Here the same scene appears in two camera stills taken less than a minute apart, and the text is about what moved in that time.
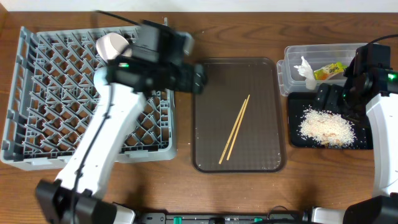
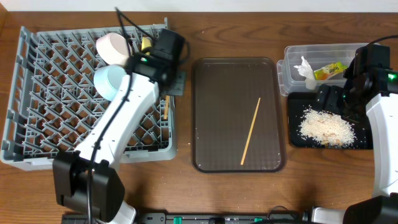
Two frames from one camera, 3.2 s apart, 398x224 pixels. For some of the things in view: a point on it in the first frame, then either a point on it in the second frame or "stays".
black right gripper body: x=347 y=104 stays
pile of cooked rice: x=325 y=128 stays
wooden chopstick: x=231 y=131 -> x=166 y=106
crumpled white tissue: x=306 y=70 stays
